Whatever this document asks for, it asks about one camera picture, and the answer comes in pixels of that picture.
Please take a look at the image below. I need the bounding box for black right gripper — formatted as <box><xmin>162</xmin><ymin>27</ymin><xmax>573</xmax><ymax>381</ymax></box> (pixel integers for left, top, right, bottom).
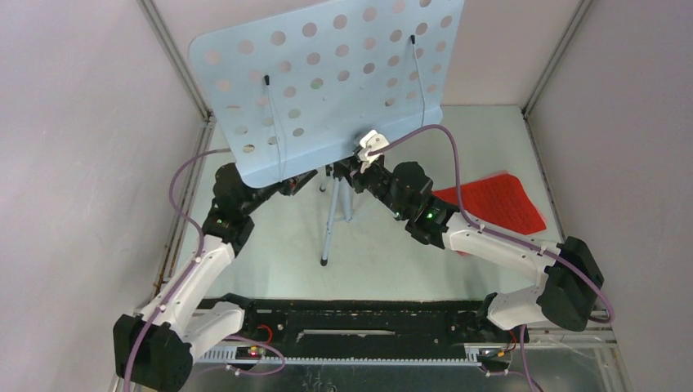
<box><xmin>334</xmin><ymin>155</ymin><xmax>409</xmax><ymax>221</ymax></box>

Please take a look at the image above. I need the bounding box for light blue music stand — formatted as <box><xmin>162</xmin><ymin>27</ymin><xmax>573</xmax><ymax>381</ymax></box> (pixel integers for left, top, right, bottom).
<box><xmin>188</xmin><ymin>0</ymin><xmax>467</xmax><ymax>267</ymax></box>

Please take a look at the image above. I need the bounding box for red sheet music page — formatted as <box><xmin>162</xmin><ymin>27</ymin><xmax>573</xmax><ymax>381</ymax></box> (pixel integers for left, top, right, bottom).
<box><xmin>459</xmin><ymin>171</ymin><xmax>547</xmax><ymax>237</ymax></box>

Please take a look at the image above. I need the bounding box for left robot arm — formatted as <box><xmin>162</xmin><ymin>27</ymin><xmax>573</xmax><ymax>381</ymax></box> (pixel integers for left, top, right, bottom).
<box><xmin>113</xmin><ymin>163</ymin><xmax>318</xmax><ymax>391</ymax></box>

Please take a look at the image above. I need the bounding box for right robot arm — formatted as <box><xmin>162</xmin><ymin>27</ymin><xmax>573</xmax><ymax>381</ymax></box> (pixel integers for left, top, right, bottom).
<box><xmin>333</xmin><ymin>158</ymin><xmax>604</xmax><ymax>341</ymax></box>

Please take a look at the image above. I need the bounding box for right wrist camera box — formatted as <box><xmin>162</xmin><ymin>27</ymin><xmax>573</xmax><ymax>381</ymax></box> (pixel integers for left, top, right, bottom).
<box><xmin>355</xmin><ymin>130</ymin><xmax>390</xmax><ymax>174</ymax></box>

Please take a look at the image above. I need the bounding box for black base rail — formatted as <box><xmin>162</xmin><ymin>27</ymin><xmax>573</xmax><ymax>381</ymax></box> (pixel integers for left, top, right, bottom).
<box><xmin>197</xmin><ymin>293</ymin><xmax>529</xmax><ymax>361</ymax></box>

